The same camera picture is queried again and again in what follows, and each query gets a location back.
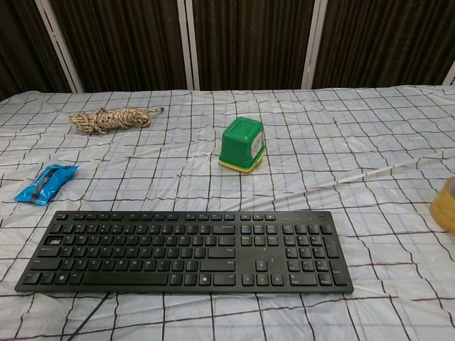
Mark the black computer keyboard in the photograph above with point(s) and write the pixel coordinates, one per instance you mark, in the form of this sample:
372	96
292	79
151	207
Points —
227	255

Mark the green and yellow plastic container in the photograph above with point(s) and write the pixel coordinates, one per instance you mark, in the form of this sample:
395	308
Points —
241	145

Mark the white grid-pattern tablecloth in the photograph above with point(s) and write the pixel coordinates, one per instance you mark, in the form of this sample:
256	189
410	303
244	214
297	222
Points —
320	149

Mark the blue snack packet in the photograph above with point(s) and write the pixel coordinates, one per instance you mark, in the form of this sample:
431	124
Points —
46	182

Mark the yellow tape roll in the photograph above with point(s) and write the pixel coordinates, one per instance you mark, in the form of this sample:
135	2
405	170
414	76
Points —
445	206

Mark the dark folding screen with white frame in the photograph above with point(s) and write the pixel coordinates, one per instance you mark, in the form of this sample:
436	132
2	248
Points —
249	39

